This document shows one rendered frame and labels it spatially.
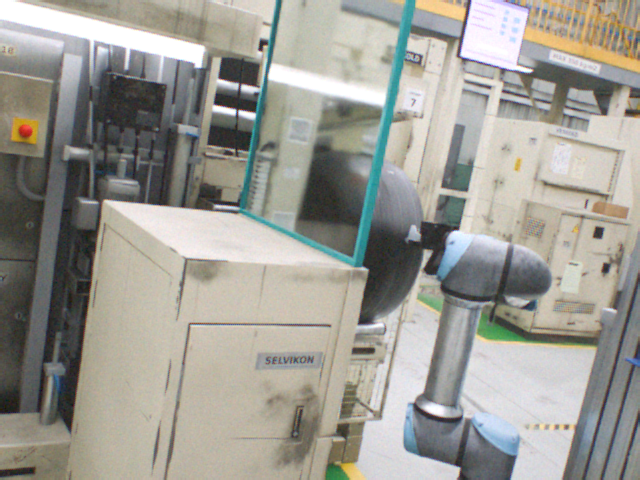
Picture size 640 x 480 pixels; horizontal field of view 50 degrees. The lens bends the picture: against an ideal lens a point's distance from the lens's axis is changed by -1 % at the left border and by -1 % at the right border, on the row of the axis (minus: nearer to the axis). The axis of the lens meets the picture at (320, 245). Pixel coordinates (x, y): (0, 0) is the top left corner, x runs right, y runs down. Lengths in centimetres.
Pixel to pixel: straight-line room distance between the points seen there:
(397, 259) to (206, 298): 103
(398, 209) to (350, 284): 82
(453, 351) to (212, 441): 57
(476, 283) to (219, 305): 57
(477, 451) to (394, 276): 74
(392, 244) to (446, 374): 66
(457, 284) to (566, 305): 538
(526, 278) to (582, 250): 532
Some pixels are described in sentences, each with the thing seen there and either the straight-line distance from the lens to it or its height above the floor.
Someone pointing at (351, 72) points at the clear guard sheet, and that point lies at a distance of 152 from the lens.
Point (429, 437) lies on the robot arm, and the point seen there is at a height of 89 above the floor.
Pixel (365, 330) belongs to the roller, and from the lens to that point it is 236.
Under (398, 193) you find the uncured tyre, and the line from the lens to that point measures 223.
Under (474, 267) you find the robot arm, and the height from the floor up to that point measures 130.
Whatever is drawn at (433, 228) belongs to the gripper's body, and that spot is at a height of 131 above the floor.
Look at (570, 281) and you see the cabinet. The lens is 685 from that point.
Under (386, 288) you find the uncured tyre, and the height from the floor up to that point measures 108.
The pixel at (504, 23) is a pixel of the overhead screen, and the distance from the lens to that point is 637.
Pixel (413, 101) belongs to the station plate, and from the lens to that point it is 272.
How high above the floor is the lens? 153
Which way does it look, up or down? 9 degrees down
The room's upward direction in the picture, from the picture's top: 11 degrees clockwise
